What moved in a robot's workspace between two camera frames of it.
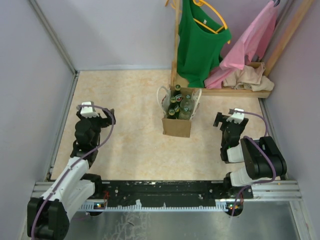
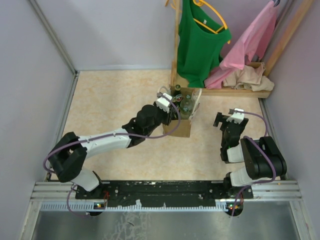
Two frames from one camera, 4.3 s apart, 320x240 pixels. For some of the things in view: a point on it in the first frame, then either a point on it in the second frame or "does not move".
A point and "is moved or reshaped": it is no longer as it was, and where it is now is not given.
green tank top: x=202 y=38 does not move
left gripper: x=106 y=121 to x=168 y=116
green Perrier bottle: x=173 y=103 is moved or reshaped
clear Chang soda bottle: x=187 y=107 does not move
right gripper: x=222 y=118 does not move
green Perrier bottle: x=177 y=90 does not move
